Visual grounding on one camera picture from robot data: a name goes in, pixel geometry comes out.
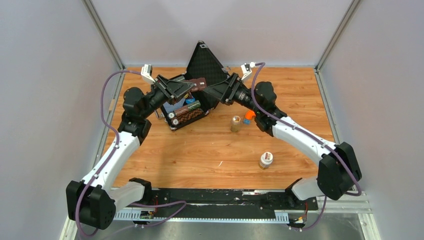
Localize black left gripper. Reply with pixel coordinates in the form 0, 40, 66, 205
140, 74, 193, 119

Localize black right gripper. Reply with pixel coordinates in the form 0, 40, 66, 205
203, 73, 262, 115

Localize brown pill organizer strip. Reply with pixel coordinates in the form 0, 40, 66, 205
188, 77, 207, 92

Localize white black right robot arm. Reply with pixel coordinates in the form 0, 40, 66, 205
203, 74, 362, 209

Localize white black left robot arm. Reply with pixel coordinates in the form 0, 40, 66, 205
66, 75, 199, 230

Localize black poker chip case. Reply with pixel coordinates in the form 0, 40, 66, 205
160, 40, 230, 131

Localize orange curved toy block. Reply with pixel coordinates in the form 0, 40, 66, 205
244, 110, 256, 121

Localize amber pill jar white lid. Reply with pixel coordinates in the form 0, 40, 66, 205
258, 151, 274, 170

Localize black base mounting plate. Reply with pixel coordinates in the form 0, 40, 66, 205
119, 187, 320, 220

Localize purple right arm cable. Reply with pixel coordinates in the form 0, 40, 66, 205
250, 62, 363, 232

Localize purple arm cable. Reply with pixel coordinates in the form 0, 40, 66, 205
74, 69, 188, 238
250, 62, 363, 232

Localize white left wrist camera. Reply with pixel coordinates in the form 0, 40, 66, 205
140, 64, 156, 85

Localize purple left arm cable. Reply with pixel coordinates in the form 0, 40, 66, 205
74, 69, 188, 238

